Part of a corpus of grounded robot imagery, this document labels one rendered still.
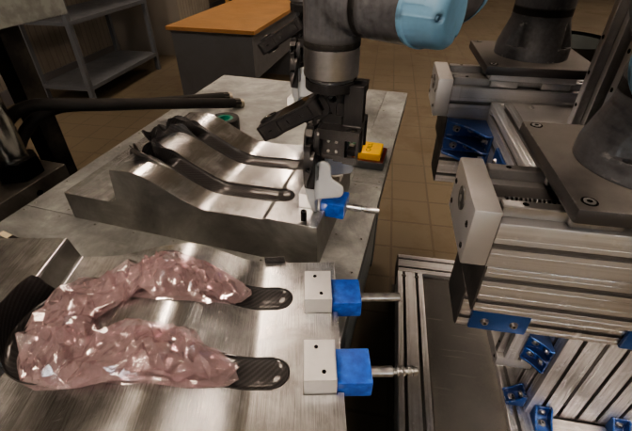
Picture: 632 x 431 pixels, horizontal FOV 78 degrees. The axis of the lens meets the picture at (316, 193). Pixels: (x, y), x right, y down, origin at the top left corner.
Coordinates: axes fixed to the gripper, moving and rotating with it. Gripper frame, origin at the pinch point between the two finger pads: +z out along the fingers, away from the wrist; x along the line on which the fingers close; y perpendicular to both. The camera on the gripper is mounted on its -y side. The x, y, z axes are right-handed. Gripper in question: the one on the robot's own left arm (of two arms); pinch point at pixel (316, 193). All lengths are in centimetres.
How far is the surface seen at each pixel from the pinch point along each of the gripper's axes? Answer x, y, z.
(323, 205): -2.2, 1.8, 0.5
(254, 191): 0.8, -11.8, 2.3
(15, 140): 5, -72, 3
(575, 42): 266, 109, 29
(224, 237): -6.9, -14.6, 7.6
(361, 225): 6.6, 7.3, 10.4
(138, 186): -6.9, -29.7, -0.2
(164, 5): 353, -277, 37
